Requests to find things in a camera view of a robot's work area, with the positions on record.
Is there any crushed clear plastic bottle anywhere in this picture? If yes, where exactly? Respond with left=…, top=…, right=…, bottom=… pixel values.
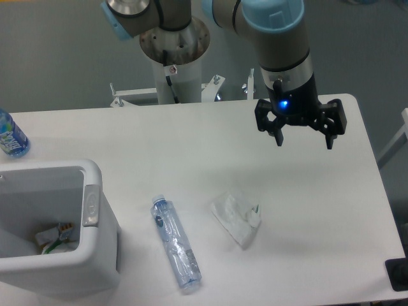
left=150, top=194, right=202, bottom=295

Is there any blue labelled water bottle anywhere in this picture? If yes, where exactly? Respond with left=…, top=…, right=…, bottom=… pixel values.
left=1, top=109, right=31, bottom=158

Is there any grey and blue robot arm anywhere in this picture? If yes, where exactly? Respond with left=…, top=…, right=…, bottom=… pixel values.
left=101, top=1, right=347, bottom=148

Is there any white frame at right edge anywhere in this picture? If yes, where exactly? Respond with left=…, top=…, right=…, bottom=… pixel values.
left=377, top=108, right=407, bottom=169

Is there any white pedestal base frame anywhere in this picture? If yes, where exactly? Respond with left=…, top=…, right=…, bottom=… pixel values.
left=108, top=68, right=258, bottom=108

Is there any white plastic trash can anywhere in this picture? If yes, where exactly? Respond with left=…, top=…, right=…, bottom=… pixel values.
left=1, top=160, right=120, bottom=295

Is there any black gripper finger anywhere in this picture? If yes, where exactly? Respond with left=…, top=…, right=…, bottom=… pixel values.
left=314, top=99, right=347, bottom=150
left=254, top=99, right=284, bottom=147

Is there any yellow green trash in bin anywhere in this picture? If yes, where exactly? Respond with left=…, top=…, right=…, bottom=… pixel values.
left=34, top=222, right=79, bottom=255

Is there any white paper wrapper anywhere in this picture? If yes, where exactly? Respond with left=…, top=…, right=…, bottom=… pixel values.
left=210, top=189, right=261, bottom=249

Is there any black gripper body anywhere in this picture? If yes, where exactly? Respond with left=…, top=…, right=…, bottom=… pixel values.
left=267, top=74, right=321, bottom=126

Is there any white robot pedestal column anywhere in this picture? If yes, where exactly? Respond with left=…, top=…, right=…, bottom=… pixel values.
left=139, top=17, right=211, bottom=105

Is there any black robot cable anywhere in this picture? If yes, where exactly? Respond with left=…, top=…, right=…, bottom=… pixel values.
left=162, top=49, right=180, bottom=104

